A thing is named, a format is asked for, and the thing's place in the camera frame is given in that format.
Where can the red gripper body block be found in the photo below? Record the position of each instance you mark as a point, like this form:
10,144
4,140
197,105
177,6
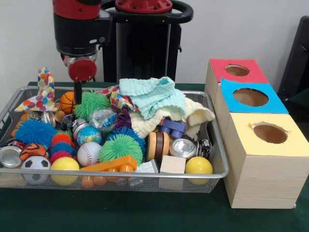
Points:
82,70

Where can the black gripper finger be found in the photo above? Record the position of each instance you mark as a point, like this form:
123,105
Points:
77,92

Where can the green spiky rubber ball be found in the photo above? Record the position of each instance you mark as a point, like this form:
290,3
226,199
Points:
120,149
92,104

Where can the colourful polka-dot cloth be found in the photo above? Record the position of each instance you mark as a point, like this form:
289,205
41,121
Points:
42,94

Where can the mint green muslin cloth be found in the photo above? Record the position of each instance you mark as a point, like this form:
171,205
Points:
154,94

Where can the pale yellow muslin cloth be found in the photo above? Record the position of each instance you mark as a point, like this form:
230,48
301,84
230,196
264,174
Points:
193,116

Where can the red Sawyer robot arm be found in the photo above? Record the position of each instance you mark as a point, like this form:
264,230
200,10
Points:
79,24

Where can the clear mesh bin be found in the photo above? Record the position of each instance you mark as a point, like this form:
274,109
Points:
218,145

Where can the wooden box with three holes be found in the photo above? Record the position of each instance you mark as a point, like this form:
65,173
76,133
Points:
263,169

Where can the orange toy basketball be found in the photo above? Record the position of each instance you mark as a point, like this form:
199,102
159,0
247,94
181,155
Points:
66,103

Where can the crushed clear plastic bottle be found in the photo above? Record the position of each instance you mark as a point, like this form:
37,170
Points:
102,119

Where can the blue spiky rubber ball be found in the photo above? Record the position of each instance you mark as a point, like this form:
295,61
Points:
35,133

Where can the white baseball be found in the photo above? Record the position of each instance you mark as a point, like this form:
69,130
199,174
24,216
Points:
89,153

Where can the plain yellow ball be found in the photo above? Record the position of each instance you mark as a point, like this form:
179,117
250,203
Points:
64,170

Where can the black and white soccer ball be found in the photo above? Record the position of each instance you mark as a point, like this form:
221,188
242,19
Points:
36,169

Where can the yellow smiley ball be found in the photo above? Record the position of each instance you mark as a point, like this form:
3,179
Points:
198,165

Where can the black chair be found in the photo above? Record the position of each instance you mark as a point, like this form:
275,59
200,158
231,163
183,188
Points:
297,58

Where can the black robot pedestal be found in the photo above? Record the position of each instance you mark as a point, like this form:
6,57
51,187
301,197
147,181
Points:
140,48

